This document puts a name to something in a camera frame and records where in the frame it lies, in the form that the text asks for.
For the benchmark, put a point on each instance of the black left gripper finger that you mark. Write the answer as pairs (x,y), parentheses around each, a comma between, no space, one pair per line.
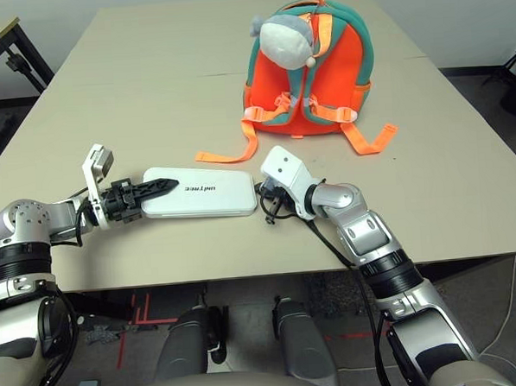
(154,188)

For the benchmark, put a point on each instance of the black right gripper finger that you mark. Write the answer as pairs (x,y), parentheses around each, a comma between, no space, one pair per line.
(260,187)
(276,209)

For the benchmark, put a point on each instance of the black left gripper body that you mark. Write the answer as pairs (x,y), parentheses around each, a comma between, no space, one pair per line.
(118,202)

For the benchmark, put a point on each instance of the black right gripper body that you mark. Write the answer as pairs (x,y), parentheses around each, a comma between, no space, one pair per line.
(280,192)

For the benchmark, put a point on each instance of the white Unitree box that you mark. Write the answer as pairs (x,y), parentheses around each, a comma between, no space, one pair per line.
(215,195)

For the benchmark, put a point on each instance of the orange teal backpack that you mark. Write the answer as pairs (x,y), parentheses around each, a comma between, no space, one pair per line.
(343,89)

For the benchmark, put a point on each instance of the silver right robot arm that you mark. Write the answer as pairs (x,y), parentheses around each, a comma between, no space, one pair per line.
(368,235)

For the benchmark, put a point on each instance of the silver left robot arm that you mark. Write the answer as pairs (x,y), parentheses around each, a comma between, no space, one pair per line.
(22,240)

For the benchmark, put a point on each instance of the dark speckled rug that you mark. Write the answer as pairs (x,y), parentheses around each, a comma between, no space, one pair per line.
(332,290)

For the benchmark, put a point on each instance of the grey robot right leg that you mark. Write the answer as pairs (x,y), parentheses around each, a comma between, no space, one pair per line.
(302,337)

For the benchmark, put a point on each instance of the grey robot leg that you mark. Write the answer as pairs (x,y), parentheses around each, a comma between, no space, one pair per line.
(186,344)
(302,337)

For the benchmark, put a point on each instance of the grey crumpled cloth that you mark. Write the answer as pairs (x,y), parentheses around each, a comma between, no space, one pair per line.
(103,335)

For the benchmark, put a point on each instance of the grey robot left leg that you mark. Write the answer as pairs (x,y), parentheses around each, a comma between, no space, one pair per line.
(186,344)

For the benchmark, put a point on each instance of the black tripod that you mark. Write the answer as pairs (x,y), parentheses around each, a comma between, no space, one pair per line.
(515,65)

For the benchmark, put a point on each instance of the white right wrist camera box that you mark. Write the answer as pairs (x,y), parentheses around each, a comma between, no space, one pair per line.
(284,167)

